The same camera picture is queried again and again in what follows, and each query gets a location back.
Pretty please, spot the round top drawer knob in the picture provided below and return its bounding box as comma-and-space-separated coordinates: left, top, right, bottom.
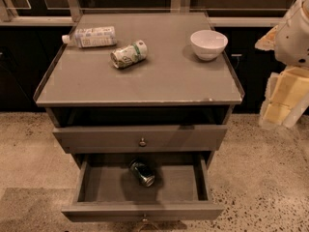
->
139, 138, 147, 147

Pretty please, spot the white green can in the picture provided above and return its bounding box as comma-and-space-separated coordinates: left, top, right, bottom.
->
110, 40, 148, 69

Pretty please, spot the open grey middle drawer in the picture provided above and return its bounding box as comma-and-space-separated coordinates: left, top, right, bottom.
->
62, 153, 224, 222

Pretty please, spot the brass middle drawer handle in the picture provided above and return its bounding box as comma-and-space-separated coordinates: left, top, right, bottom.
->
135, 215, 158, 232

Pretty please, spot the grey drawer cabinet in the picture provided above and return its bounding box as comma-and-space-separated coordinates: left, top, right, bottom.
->
33, 12, 245, 224

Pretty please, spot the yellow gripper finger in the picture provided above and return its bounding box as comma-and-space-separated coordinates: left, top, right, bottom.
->
259, 66, 309, 129
255, 26, 278, 51

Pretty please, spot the white ceramic bowl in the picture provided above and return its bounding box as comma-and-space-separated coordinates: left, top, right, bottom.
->
190, 30, 228, 61

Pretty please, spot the white plastic bottle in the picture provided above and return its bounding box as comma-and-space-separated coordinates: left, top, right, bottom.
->
62, 26, 117, 48

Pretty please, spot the green soda can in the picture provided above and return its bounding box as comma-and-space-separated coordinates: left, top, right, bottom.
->
129, 159, 155, 188

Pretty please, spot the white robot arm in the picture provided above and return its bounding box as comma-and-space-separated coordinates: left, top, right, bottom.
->
255, 0, 309, 130

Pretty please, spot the closed grey top drawer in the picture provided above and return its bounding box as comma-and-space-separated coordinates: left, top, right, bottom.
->
53, 125, 227, 154

